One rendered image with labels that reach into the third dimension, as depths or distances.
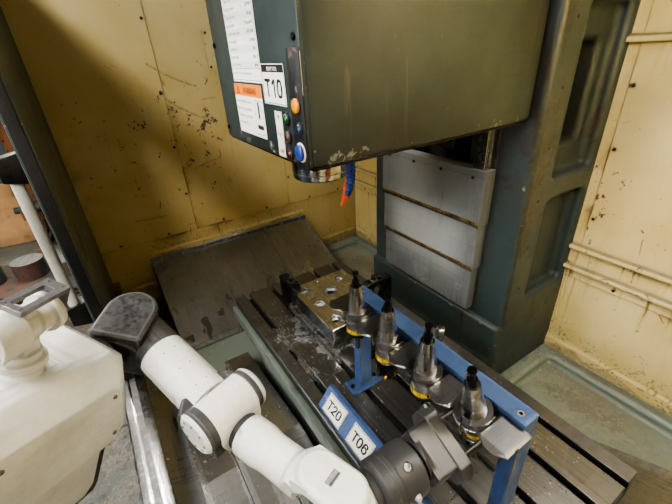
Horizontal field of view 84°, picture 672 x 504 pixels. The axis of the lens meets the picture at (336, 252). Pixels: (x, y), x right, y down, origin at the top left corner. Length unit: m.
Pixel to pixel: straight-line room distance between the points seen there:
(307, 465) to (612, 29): 1.33
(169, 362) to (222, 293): 1.20
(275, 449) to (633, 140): 1.28
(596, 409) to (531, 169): 0.93
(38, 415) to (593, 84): 1.50
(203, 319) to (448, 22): 1.52
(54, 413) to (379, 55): 0.76
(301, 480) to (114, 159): 1.62
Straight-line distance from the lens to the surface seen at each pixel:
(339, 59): 0.70
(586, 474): 1.11
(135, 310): 0.84
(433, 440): 0.68
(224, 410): 0.69
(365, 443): 0.98
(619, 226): 1.52
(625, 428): 1.70
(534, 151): 1.18
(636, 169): 1.46
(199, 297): 1.94
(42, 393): 0.71
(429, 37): 0.83
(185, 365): 0.77
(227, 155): 2.04
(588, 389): 1.77
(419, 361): 0.72
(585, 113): 1.44
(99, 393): 0.74
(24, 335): 0.66
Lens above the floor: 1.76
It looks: 29 degrees down
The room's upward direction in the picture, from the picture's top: 3 degrees counter-clockwise
